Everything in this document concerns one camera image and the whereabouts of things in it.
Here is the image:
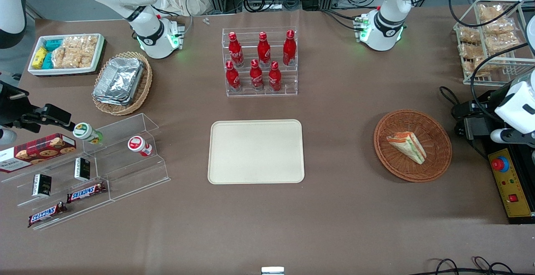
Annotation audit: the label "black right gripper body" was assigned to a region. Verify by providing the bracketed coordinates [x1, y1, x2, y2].
[0, 81, 43, 132]

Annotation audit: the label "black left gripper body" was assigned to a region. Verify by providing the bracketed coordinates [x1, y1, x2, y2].
[473, 88, 504, 117]

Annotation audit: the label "triangular sandwich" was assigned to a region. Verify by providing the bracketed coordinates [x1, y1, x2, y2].
[386, 131, 427, 165]

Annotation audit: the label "aluminium foil tray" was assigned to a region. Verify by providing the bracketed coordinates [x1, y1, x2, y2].
[93, 89, 138, 107]
[94, 57, 145, 100]

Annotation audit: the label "round brown wicker basket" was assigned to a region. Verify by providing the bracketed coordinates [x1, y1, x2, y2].
[373, 109, 453, 183]

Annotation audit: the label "oval light wicker basket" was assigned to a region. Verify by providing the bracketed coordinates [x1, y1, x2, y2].
[92, 51, 153, 116]

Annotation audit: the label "beige plastic tray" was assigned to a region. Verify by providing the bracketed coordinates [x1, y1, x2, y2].
[208, 119, 305, 184]

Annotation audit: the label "black grey device box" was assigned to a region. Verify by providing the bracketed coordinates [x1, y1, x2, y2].
[455, 116, 490, 140]

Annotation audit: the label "green lid yogurt cup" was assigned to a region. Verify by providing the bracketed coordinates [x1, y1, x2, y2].
[73, 122, 103, 145]

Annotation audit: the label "clear rice cracker pack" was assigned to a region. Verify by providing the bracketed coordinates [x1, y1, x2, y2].
[459, 43, 483, 60]
[478, 4, 504, 23]
[485, 35, 521, 55]
[485, 19, 515, 37]
[52, 46, 71, 69]
[459, 26, 481, 45]
[463, 58, 489, 77]
[63, 36, 98, 52]
[69, 48, 95, 69]

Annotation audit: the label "red plaid cookie box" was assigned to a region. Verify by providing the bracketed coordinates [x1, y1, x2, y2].
[0, 133, 77, 173]

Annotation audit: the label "white rectangular snack bin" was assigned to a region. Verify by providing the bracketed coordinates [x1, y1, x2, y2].
[28, 33, 105, 76]

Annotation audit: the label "yellow snack packet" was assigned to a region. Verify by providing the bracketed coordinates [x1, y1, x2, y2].
[32, 47, 48, 69]

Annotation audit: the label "small black snack box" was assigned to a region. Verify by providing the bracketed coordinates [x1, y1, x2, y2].
[32, 173, 52, 197]
[74, 157, 91, 182]

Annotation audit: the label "Snickers chocolate bar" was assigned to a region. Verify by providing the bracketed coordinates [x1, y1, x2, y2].
[66, 182, 107, 204]
[28, 202, 68, 228]

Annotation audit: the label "yellow emergency stop box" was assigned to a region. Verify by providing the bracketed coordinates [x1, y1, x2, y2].
[487, 148, 535, 224]

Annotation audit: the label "red lid yogurt cup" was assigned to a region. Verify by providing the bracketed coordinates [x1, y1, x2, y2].
[127, 135, 153, 157]

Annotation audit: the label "clear acrylic tiered stand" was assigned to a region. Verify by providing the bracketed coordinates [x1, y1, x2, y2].
[0, 141, 112, 230]
[82, 113, 171, 202]

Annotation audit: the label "brown table cover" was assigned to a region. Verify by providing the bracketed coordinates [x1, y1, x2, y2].
[0, 5, 535, 275]

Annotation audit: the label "red cola bottle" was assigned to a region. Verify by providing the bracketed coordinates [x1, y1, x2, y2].
[225, 61, 242, 92]
[268, 61, 282, 92]
[283, 29, 297, 66]
[250, 59, 265, 91]
[228, 32, 245, 67]
[257, 31, 271, 67]

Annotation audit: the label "clear acrylic bottle stand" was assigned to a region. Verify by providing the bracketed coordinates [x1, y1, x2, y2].
[222, 27, 298, 97]

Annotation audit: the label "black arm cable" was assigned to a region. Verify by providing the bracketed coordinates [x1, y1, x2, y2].
[470, 42, 530, 112]
[448, 0, 535, 28]

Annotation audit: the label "black looped cable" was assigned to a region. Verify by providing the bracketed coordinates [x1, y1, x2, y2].
[439, 86, 460, 107]

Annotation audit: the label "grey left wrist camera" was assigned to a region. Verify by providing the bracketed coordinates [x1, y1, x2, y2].
[491, 127, 529, 145]

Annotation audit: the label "white wire basket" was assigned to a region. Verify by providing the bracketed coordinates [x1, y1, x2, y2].
[453, 0, 535, 87]

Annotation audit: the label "left arm base cable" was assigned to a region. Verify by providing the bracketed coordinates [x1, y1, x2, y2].
[321, 8, 365, 32]

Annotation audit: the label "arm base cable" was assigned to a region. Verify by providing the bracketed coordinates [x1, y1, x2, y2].
[150, 4, 195, 38]
[321, 8, 365, 32]

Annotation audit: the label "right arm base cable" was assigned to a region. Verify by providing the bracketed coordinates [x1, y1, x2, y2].
[150, 4, 195, 38]

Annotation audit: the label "black cables on floor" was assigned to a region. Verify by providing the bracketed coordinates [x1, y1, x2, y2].
[418, 256, 517, 275]

